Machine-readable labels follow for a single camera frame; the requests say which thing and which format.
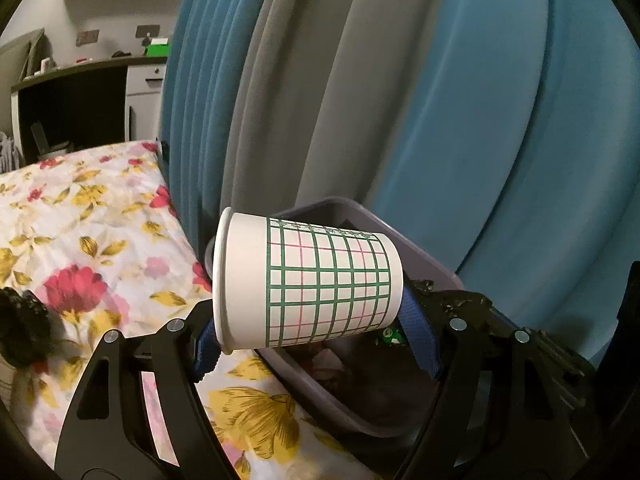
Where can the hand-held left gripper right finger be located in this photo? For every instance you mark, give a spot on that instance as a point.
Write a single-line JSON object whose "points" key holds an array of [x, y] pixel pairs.
{"points": [[422, 340]]}

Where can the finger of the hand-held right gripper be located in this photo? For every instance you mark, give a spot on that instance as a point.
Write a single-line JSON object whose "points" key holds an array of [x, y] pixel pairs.
{"points": [[627, 300]]}

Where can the black plastic bag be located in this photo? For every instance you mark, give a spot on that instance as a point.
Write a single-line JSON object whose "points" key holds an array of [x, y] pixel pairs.
{"points": [[22, 327]]}

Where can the grey upholstered headboard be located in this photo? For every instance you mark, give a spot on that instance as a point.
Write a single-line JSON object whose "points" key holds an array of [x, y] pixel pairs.
{"points": [[22, 55]]}

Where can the blue and grey curtain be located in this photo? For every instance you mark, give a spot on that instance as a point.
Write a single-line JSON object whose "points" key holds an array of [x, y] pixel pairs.
{"points": [[450, 110]]}

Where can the green box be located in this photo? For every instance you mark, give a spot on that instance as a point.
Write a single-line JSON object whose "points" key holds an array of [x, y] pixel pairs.
{"points": [[157, 48]]}

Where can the floral tablecloth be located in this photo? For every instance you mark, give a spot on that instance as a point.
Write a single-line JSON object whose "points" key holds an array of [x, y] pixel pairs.
{"points": [[125, 240]]}

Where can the dark top desk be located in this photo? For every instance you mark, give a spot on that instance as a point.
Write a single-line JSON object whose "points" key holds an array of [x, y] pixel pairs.
{"points": [[75, 85]]}

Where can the white drawer cabinet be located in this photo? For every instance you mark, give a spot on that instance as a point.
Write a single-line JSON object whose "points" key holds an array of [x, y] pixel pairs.
{"points": [[145, 90]]}

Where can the grid pattern paper cup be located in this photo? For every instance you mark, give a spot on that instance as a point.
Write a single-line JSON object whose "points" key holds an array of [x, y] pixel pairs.
{"points": [[310, 280]]}

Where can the grey wall socket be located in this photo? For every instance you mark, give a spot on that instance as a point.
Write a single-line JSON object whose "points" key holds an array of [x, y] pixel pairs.
{"points": [[148, 30], [87, 37]]}

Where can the small dark bundle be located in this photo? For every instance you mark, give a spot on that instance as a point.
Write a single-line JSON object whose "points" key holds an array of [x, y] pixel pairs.
{"points": [[121, 53]]}

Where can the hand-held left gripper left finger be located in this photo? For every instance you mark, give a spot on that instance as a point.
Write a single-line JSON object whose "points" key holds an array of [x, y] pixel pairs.
{"points": [[204, 355]]}

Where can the grey plastic bin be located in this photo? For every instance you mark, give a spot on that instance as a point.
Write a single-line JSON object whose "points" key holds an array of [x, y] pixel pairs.
{"points": [[340, 406]]}

